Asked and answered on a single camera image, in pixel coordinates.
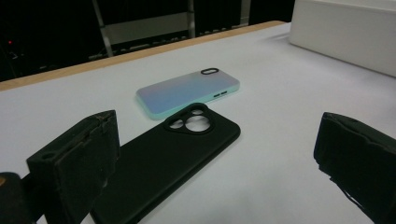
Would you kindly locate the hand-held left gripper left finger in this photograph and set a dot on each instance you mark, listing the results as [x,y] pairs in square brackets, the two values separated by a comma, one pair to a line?
[74,168]

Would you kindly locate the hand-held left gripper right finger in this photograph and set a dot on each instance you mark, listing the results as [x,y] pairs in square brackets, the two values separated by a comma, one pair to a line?
[358,155]

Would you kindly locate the black phone case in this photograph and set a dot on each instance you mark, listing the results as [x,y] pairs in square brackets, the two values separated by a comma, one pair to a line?
[162,161]

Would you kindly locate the white plastic bin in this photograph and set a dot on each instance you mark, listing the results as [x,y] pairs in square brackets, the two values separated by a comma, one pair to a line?
[342,34]

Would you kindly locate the iridescent teal phone case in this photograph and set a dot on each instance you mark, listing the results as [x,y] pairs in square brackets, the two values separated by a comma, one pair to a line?
[186,90]

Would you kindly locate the white table mat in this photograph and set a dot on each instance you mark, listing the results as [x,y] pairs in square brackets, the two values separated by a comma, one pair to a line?
[280,109]

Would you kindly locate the grey metal stand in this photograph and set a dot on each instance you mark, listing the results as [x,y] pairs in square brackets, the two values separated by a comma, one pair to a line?
[146,29]

